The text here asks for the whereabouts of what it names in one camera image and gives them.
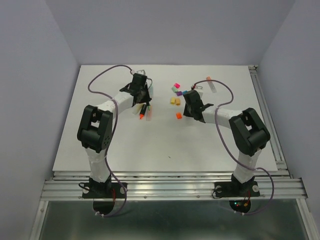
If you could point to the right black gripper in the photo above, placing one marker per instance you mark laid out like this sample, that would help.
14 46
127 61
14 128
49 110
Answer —
186 111

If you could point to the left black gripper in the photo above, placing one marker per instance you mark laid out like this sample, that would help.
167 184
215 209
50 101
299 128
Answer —
147 98

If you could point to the pastel green highlighter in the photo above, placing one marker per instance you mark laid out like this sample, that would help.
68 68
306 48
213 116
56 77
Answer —
151 91

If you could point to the orange pen cap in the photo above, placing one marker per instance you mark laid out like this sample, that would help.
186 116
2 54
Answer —
178 115

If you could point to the pastel peach pen cap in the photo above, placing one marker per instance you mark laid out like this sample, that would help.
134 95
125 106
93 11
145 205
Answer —
178 101

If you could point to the pastel yellow highlighter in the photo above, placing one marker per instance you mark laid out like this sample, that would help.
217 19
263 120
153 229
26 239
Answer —
137 108

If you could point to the pastel yellow pen cap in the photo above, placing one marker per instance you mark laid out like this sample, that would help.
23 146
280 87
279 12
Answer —
172 100

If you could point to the black highlighter orange cap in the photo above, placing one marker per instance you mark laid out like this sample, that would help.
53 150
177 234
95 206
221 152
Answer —
143 111

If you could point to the pastel peach highlighter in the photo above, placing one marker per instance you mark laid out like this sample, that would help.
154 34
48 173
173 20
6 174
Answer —
149 114

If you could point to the pastel green pen cap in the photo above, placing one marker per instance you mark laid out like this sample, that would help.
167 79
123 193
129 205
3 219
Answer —
174 89

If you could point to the pastel orange highlighter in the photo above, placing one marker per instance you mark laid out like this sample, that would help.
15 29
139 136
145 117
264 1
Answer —
211 84

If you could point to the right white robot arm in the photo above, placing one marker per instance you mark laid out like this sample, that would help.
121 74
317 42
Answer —
248 130

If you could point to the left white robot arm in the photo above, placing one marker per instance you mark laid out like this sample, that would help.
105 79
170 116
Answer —
97 127

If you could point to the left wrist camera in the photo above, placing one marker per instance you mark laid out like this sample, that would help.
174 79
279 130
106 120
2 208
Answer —
142 72

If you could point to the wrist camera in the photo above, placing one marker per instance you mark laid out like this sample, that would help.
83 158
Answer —
142 72
199 90

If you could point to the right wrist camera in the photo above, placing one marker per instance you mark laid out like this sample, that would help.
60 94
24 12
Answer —
199 90

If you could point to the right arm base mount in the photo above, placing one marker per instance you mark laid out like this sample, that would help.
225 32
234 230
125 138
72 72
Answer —
243 192

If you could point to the aluminium right side rail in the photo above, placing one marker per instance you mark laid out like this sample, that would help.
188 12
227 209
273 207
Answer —
267 112

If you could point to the aluminium rail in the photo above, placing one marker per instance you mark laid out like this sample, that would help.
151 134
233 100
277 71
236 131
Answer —
171 186
267 112

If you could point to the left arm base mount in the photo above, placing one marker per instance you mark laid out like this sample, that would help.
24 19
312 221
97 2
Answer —
104 197

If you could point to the aluminium front rail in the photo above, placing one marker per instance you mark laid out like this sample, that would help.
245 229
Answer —
171 186

